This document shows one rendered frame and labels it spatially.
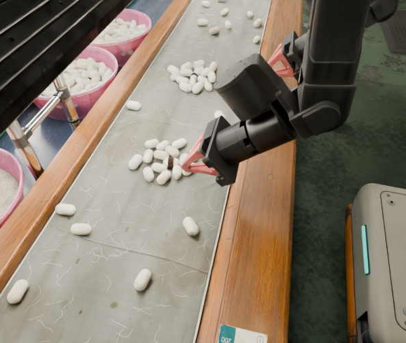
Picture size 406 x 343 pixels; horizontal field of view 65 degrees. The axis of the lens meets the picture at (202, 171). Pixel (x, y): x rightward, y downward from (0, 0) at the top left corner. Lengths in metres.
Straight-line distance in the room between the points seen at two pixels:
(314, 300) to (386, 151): 0.99
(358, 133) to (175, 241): 1.64
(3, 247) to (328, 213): 1.32
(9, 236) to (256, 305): 0.40
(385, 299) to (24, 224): 0.97
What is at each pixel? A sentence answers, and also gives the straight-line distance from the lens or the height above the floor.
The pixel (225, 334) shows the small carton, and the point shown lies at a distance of 0.45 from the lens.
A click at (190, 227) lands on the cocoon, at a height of 0.76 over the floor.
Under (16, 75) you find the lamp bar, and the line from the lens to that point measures 0.33.
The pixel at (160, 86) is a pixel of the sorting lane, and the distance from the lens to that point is 0.89.
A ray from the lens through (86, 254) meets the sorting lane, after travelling 0.57.
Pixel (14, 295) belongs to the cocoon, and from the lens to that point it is 0.56.
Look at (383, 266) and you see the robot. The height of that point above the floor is 0.28.
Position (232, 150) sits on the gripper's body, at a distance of 0.47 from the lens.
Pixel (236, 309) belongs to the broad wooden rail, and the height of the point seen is 0.77.
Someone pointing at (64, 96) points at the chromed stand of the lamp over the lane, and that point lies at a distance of 0.72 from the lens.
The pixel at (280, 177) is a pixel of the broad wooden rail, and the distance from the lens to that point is 0.62.
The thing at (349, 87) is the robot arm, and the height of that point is 1.01.
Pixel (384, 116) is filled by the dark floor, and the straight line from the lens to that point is 2.26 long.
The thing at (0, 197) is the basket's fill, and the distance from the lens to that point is 0.73.
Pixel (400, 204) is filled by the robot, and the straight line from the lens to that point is 1.37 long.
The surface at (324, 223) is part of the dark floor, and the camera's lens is 1.55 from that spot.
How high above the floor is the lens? 1.22
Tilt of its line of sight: 48 degrees down
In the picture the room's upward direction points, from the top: straight up
